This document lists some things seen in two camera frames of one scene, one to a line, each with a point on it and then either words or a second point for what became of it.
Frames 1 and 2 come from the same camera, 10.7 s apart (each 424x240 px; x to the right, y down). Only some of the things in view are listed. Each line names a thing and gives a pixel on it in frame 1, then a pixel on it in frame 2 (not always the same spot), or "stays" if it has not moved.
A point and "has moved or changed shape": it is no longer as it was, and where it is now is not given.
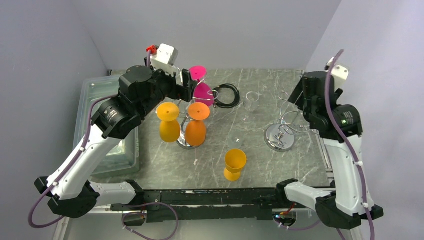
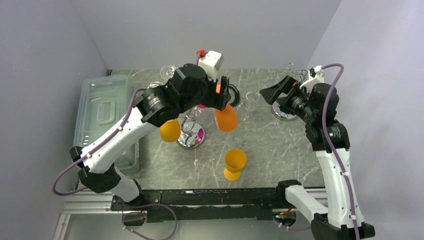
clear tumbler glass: x=251 y=101 stays
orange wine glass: x=195 y=130 -> x=227 y=119
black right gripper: x=296 y=96 -> x=271 y=94
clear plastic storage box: x=125 y=158 stays
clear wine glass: x=235 y=139 stays
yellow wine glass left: x=169 y=127 stays
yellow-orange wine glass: x=235 y=159 stays
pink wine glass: x=202 y=93 has moved or changed shape
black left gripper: x=179 y=92 -> x=216 y=100
